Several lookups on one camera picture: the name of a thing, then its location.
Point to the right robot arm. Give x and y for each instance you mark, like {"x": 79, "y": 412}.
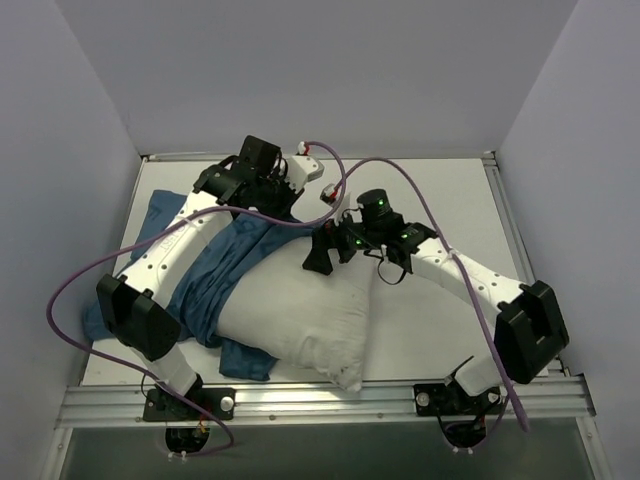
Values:
{"x": 480, "y": 287}

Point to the white pillow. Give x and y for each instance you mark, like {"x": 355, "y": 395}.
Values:
{"x": 304, "y": 318}

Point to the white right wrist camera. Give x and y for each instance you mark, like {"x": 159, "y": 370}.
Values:
{"x": 334, "y": 195}

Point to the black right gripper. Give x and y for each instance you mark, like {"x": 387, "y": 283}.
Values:
{"x": 333, "y": 242}

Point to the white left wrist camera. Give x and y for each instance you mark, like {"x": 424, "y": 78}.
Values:
{"x": 301, "y": 170}

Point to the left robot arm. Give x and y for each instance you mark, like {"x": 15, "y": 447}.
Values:
{"x": 134, "y": 303}

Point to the aluminium right side rail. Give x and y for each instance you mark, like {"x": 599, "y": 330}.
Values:
{"x": 515, "y": 230}

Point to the aluminium front rail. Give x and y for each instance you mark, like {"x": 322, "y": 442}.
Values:
{"x": 121, "y": 406}

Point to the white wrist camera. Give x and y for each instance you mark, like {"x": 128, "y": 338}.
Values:
{"x": 334, "y": 195}
{"x": 301, "y": 170}

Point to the aluminium rail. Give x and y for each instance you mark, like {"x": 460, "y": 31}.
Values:
{"x": 489, "y": 158}
{"x": 515, "y": 230}
{"x": 121, "y": 406}

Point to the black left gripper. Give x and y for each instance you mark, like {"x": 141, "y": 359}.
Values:
{"x": 273, "y": 201}

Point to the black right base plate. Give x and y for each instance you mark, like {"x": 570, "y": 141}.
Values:
{"x": 433, "y": 399}

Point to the blue cartoon print pillowcase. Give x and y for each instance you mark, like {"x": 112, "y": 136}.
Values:
{"x": 204, "y": 290}

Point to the aluminium back rail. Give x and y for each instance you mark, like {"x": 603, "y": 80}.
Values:
{"x": 489, "y": 158}

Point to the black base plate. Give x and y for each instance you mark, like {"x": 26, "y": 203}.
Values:
{"x": 160, "y": 406}
{"x": 433, "y": 399}

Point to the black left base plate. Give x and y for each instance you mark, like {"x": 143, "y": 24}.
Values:
{"x": 160, "y": 406}

